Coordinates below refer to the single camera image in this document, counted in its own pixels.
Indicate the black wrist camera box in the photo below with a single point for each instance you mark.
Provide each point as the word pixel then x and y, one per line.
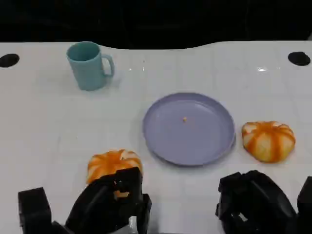
pixel 306 197
pixel 34 207

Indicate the pale green mug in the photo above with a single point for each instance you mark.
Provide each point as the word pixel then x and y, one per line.
pixel 87 70

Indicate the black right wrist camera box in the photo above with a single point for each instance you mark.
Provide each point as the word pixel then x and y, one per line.
pixel 306 197

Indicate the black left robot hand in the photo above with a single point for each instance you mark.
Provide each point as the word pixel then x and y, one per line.
pixel 97 202

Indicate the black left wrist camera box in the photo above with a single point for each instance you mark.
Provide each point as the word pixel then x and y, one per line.
pixel 34 207

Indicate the lilac plate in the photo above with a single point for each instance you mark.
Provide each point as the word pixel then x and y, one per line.
pixel 195 141

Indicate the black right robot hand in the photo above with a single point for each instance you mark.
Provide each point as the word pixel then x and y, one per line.
pixel 258 202

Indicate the orange white toy bread roll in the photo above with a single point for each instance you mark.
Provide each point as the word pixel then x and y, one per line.
pixel 268 142
pixel 109 162

